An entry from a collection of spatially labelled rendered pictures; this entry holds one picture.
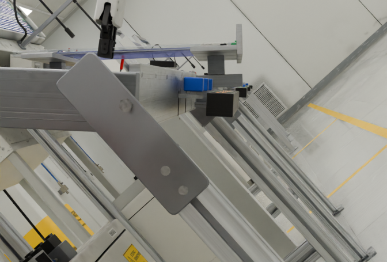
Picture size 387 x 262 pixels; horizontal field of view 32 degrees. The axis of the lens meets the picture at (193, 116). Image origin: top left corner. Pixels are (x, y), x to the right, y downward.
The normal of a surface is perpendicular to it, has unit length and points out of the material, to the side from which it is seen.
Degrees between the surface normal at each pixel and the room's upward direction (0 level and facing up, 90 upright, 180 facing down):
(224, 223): 90
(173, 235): 90
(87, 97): 90
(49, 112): 90
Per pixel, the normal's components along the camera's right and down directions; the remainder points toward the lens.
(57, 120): -0.09, 0.05
